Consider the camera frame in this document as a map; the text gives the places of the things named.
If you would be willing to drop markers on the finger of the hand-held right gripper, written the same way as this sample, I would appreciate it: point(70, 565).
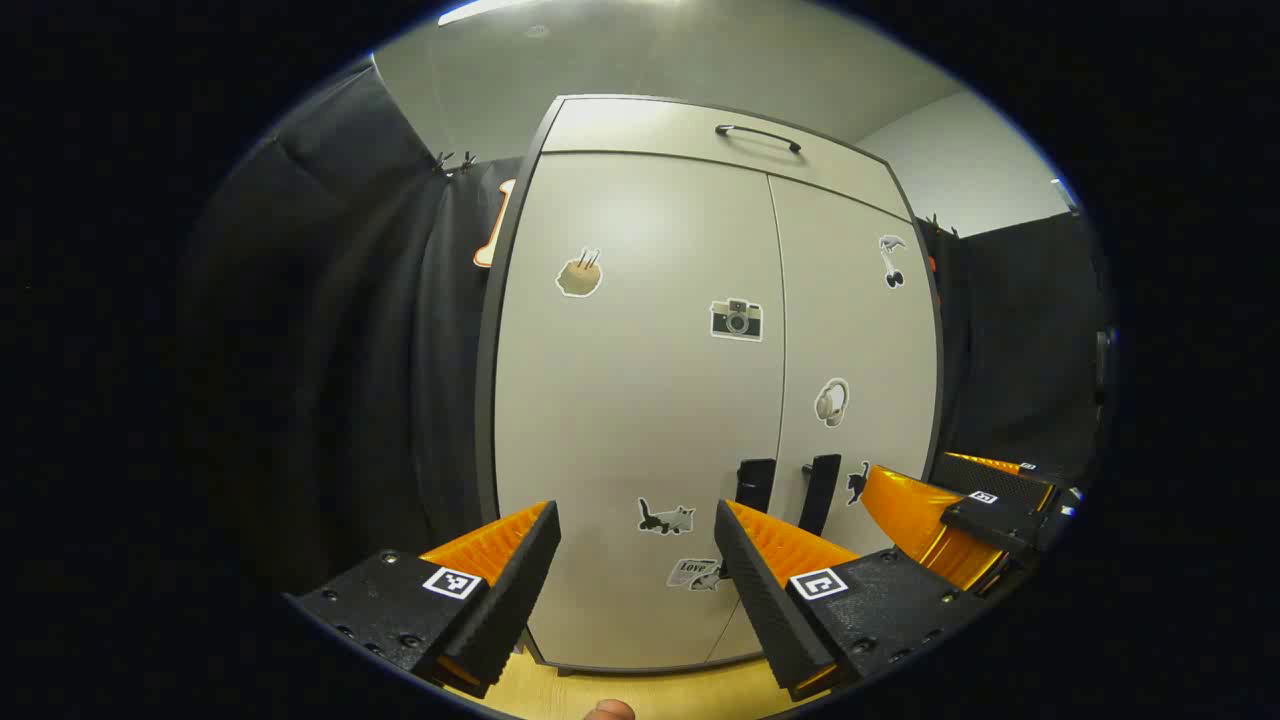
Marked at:
point(1000, 520)
point(975, 475)

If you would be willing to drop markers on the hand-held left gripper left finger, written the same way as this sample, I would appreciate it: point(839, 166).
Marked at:
point(510, 600)

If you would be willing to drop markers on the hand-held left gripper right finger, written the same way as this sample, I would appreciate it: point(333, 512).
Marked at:
point(765, 610)

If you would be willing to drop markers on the grey cabinet door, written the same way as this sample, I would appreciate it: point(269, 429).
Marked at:
point(860, 330)
point(640, 420)

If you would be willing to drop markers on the grey double-door shoe cabinet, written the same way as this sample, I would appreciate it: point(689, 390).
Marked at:
point(486, 400)

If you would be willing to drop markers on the grey cabinet drawer front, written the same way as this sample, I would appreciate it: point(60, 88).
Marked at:
point(640, 130)

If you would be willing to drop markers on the black backdrop cloth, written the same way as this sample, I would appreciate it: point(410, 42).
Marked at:
point(1020, 330)
point(340, 350)

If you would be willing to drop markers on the ceiling light strip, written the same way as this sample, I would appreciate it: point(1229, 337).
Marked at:
point(480, 10)

